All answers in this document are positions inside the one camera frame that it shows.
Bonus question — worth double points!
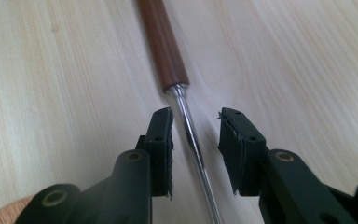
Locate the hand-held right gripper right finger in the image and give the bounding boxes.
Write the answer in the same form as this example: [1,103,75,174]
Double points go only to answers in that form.
[217,106,269,198]

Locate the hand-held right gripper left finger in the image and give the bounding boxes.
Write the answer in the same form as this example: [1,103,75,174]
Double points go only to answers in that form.
[135,106,174,199]

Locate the steel ladle with brown handle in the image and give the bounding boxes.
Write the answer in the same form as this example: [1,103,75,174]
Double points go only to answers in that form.
[136,0,223,224]

